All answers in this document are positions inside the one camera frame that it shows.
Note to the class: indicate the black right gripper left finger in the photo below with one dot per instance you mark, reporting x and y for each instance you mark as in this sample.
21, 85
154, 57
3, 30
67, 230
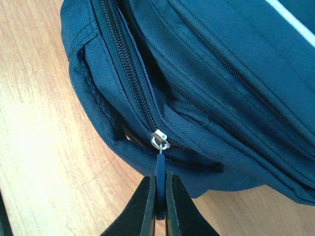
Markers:
138, 217

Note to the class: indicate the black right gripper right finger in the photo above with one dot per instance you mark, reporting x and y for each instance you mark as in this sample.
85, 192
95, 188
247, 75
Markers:
182, 216

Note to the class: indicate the navy blue student backpack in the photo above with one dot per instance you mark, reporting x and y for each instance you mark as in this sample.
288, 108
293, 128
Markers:
224, 88

